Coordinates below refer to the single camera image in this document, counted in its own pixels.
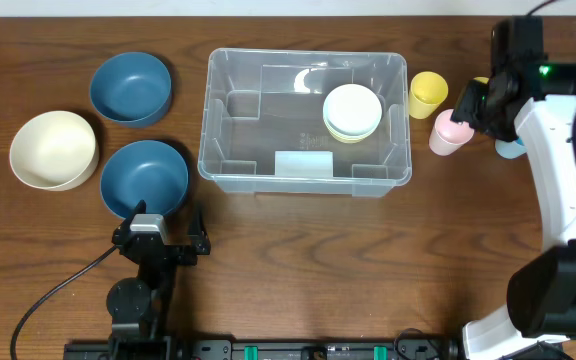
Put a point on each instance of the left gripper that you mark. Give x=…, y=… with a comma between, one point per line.
x=166, y=251

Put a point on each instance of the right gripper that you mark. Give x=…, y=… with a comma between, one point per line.
x=468, y=107

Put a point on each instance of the yellow cup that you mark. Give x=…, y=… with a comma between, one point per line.
x=428, y=90
x=484, y=80

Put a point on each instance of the light blue cup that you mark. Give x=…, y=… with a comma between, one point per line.
x=510, y=150

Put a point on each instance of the pink cup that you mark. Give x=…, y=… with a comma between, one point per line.
x=448, y=136

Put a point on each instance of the white small bowl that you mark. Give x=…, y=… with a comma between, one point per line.
x=352, y=109

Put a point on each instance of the yellow small bowl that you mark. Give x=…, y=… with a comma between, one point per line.
x=347, y=138

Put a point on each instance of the grey small bowl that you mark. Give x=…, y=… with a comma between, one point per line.
x=328, y=125

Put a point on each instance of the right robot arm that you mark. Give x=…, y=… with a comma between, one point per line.
x=531, y=99

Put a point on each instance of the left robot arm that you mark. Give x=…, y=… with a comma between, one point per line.
x=139, y=305

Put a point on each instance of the blue bowl near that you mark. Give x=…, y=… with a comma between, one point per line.
x=149, y=170

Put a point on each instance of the blue bowl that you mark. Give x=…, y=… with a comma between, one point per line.
x=133, y=89
x=149, y=170

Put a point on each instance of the cream large bowl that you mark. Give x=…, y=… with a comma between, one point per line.
x=54, y=151

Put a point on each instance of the blue bowl far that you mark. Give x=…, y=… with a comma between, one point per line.
x=133, y=89

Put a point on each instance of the clear plastic storage bin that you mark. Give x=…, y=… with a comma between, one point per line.
x=263, y=127

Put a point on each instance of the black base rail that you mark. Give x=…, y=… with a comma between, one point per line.
x=413, y=348

